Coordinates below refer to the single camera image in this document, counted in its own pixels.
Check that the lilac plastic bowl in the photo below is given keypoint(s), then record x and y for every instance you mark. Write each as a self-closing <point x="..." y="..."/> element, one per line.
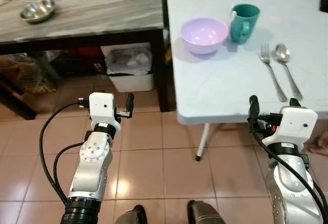
<point x="204" y="37"/>

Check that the shiny steel bowl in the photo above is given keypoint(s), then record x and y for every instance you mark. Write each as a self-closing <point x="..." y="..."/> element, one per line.
<point x="37" y="11"/>

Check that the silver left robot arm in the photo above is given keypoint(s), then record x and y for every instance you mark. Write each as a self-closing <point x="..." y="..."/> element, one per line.
<point x="92" y="167"/>

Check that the white plastic bin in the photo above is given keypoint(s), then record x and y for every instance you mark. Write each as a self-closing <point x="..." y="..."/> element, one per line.
<point x="133" y="83"/>

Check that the white folding table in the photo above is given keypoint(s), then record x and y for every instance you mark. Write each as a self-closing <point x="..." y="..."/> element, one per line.
<point x="230" y="80"/>

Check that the stack of newspapers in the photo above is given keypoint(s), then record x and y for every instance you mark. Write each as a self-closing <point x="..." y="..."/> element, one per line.
<point x="128" y="60"/>

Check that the bare person foot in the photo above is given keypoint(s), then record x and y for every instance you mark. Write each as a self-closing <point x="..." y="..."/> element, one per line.
<point x="320" y="144"/>

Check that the steel spoon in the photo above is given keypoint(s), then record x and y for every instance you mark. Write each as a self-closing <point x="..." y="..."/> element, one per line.
<point x="282" y="53"/>

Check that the steel fork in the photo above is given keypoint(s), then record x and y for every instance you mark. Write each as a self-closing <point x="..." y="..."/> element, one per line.
<point x="265" y="55"/>

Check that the teal ceramic mug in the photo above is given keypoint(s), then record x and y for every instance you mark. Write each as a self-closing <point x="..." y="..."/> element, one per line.
<point x="245" y="24"/>

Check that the marble top dark table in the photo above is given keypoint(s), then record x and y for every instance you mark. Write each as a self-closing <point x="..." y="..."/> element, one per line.
<point x="102" y="8"/>

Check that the dark robot left leg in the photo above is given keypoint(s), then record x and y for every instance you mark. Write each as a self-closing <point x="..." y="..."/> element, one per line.
<point x="130" y="218"/>

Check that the dark robot leg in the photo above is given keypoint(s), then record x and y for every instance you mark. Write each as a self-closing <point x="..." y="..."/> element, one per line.
<point x="130" y="218"/>
<point x="205" y="216"/>

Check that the small black box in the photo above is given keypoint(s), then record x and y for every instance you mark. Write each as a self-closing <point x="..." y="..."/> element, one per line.
<point x="324" y="1"/>

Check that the dark robot right leg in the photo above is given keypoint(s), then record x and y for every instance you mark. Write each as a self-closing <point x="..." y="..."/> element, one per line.
<point x="205" y="216"/>

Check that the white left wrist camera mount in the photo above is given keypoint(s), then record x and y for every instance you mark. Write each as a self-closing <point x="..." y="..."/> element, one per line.
<point x="102" y="108"/>

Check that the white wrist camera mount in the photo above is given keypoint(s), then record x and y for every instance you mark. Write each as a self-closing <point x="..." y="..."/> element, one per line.
<point x="297" y="126"/>
<point x="102" y="108"/>

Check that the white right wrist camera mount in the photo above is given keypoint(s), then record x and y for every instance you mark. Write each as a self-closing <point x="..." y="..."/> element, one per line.
<point x="297" y="126"/>

